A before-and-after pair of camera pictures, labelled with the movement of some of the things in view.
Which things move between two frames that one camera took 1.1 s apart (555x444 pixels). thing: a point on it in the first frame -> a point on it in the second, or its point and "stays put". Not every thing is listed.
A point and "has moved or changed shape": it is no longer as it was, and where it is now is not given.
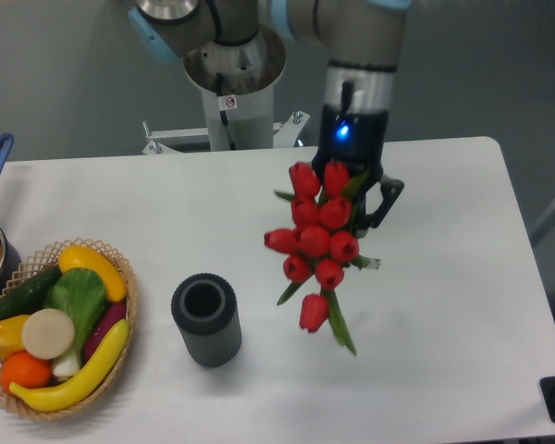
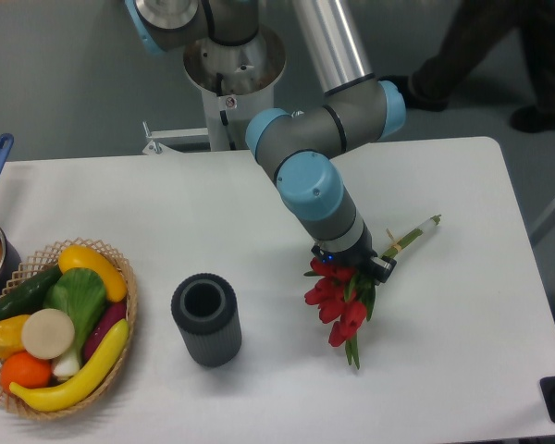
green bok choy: x=81 y=295 stays put
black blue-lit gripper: x=356 y=139 -> x=359 y=257
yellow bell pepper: x=4 y=336 stays put
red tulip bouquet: x=321 y=243 has moved or changed shape
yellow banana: x=81 y=387 stays put
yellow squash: x=80 y=256 stays put
